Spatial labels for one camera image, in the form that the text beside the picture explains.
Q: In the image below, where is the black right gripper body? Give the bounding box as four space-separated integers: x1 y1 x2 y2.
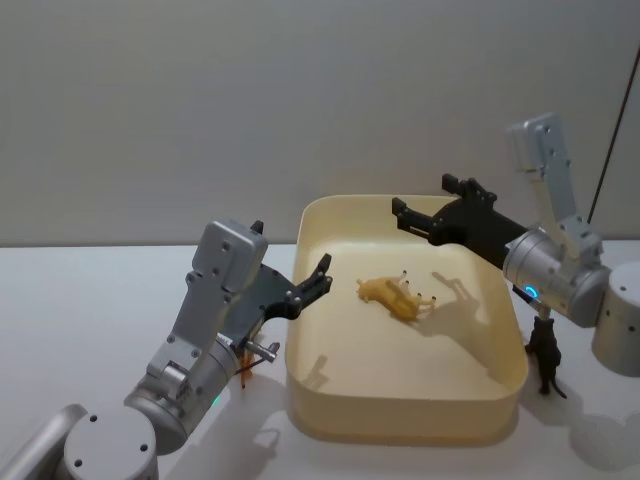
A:
426 195 530 272

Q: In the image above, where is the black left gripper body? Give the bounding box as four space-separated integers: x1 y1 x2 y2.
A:
219 263 302 347

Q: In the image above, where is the orange toy animal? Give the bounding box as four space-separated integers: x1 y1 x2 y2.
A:
237 349 262 391

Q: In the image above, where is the yellow toy animal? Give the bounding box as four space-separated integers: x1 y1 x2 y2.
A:
354 269 438 323

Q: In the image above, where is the cream plastic tub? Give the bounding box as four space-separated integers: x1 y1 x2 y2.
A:
283 193 531 447

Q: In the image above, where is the black toy cat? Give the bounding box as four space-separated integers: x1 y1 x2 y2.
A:
524 314 569 400

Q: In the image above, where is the thin dark cable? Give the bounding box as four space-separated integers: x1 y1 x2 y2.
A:
587 0 632 224

